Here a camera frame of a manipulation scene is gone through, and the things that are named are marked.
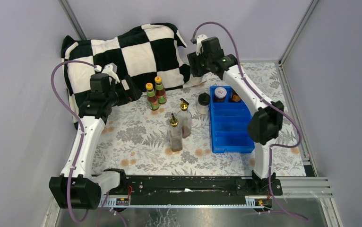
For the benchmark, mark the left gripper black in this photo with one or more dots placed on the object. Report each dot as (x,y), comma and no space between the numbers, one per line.
(133,93)

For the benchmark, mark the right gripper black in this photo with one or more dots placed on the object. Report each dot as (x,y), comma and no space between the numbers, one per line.
(193,59)

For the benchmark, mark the white lid brown sauce jar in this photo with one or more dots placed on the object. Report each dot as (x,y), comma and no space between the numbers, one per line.
(220,94)

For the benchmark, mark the black lid shaker jar front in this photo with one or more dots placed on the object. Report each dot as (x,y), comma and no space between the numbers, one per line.
(203,103)

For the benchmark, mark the red lid chili sauce jar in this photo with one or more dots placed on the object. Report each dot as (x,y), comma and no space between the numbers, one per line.
(234,98)

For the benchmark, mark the blue plastic divided bin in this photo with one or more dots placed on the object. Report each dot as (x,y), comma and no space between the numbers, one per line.
(228,125)

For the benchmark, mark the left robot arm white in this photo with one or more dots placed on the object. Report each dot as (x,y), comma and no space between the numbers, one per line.
(76,187)

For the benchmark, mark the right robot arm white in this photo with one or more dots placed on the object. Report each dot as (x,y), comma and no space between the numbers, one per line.
(267,116)

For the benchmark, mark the yellow cap sauce bottle front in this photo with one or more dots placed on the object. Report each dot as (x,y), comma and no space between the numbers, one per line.
(151,97)

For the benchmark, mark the yellow cap sauce bottle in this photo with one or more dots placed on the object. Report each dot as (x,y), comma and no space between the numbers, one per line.
(160,90)
(151,97)

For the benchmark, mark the yellow cap sauce bottle rear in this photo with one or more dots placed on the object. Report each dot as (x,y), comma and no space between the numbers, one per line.
(160,90)

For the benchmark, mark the black white checkered blanket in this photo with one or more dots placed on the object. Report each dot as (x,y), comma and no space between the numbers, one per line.
(144,53)

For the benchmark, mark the glass oil bottle rear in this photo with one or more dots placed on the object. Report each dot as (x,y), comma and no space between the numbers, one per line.
(185,118)

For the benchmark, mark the glass oil bottle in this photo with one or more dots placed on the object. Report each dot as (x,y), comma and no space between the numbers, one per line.
(185,118)
(175,134)

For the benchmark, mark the glass oil bottle front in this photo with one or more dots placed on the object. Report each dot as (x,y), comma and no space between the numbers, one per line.
(175,134)

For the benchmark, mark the floral tablecloth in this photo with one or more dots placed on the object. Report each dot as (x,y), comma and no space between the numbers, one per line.
(135,138)

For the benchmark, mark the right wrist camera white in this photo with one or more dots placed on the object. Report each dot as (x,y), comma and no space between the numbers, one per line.
(199,44)

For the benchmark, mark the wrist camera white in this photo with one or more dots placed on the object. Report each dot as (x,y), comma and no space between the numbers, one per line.
(199,44)
(109,69)

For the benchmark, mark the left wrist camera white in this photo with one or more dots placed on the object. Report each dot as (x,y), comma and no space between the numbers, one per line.
(109,69)

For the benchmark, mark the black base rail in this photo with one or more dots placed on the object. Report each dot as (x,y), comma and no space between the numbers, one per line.
(194,190)

